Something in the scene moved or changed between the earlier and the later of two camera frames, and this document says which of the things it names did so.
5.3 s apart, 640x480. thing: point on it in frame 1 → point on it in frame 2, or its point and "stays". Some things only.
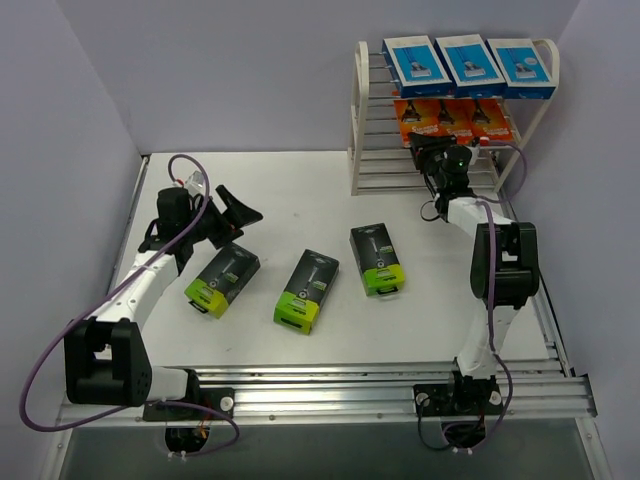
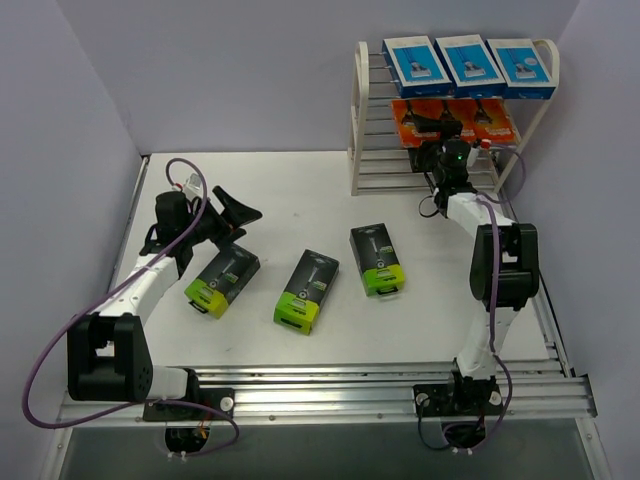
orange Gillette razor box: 420,116 stays
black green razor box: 223,280 stays
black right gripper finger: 430,142 → 444,128
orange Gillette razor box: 456,117 stays
